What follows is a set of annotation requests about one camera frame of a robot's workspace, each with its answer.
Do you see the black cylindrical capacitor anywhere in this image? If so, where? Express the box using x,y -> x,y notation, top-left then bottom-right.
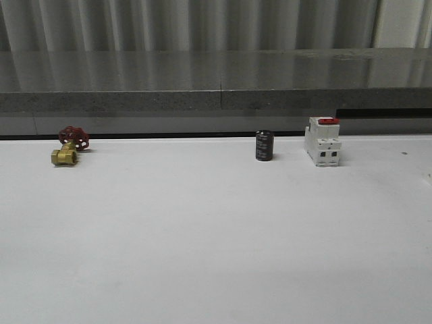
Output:
255,130 -> 274,161

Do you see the grey stone counter ledge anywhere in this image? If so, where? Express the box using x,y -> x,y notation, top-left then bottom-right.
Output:
1,49 -> 431,116

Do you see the brass valve red handwheel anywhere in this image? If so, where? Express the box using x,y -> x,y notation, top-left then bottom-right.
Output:
51,126 -> 90,166

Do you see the white circuit breaker red switch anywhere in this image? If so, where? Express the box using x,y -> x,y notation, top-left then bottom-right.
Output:
304,117 -> 342,167

